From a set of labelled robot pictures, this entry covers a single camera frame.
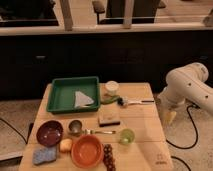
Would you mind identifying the small metal cup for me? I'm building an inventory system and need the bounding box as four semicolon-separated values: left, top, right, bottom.
69;120;82;136

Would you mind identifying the yellow lemon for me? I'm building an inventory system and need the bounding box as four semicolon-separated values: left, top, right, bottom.
60;139;72;152

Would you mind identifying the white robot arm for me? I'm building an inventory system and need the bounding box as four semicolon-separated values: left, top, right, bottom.
158;62;213;125

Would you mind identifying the metal fork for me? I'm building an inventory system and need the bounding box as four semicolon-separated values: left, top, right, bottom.
82;129;116;134

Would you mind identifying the white small cup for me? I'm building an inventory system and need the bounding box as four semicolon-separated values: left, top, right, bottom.
105;81;119;95

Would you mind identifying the blue sponge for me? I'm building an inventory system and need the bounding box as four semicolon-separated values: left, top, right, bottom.
32;147;57;165

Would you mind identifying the orange bowl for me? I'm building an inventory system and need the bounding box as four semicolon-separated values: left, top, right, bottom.
71;135;104;169

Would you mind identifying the green transparent cup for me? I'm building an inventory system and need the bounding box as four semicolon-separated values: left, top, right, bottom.
119;129;135;145

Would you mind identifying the dish brush with black handle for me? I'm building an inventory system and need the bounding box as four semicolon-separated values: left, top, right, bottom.
117;98;153;107

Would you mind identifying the black cable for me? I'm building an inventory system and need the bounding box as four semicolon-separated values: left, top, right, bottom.
165;104;200;150

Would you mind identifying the green plastic tray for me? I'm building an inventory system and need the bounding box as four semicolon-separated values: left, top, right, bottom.
46;76;100;114

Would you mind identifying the dark purple bowl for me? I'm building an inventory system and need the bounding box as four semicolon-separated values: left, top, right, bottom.
36;120;63;147

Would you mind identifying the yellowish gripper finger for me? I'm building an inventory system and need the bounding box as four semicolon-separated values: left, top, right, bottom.
165;111;177;125

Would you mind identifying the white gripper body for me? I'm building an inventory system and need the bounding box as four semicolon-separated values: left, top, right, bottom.
158;87;185;111

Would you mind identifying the dark grape bunch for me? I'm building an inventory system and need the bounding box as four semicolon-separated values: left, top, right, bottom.
103;144;116;171

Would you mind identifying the white folded cloth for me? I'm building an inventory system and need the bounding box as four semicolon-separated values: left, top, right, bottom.
75;91;94;107

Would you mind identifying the wooden block brush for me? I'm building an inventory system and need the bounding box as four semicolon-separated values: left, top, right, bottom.
98;112;120;127

